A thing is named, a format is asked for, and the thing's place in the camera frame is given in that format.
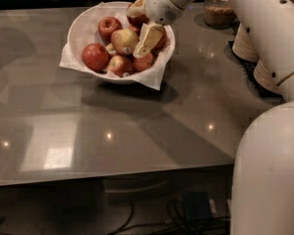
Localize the black power adapter box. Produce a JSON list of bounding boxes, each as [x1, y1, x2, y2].
[[182, 192, 213, 221]]

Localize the yellow green apple centre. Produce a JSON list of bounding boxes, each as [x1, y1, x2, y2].
[[111, 28, 139, 55]]

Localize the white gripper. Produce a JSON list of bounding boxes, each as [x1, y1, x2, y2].
[[126, 0, 191, 58]]

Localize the black rubber mat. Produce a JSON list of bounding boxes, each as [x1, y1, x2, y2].
[[234, 54, 280, 98]]

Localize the back paper plate stack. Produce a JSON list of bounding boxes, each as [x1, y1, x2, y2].
[[232, 24, 260, 63]]

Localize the red apple top back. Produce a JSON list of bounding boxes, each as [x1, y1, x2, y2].
[[127, 15, 149, 27]]

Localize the black floor cable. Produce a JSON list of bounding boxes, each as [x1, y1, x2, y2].
[[106, 198, 233, 235]]

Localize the white bowl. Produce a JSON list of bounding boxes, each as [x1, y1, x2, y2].
[[67, 1, 176, 85]]

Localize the red yellow apple front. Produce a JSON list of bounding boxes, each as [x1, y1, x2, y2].
[[107, 55, 134, 77]]

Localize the red apple back left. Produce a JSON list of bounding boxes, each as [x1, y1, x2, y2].
[[97, 17, 123, 41]]

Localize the paper plate stack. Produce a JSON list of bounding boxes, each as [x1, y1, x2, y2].
[[232, 24, 260, 63], [254, 60, 279, 95]]

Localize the glass jar with granola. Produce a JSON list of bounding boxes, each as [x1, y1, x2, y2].
[[204, 0, 236, 28]]

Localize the white paper liner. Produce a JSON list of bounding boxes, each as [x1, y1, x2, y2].
[[59, 1, 173, 91]]

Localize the red apple front left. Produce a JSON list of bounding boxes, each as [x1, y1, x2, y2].
[[81, 43, 110, 71]]

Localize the front paper plate stack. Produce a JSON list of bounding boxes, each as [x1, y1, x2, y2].
[[254, 60, 279, 95]]

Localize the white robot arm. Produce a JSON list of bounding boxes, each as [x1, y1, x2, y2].
[[127, 0, 294, 235]]

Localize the small pale apple centre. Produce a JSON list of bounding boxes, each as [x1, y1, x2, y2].
[[106, 43, 117, 57]]

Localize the red apple front right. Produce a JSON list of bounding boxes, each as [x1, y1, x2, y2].
[[132, 53, 154, 71]]

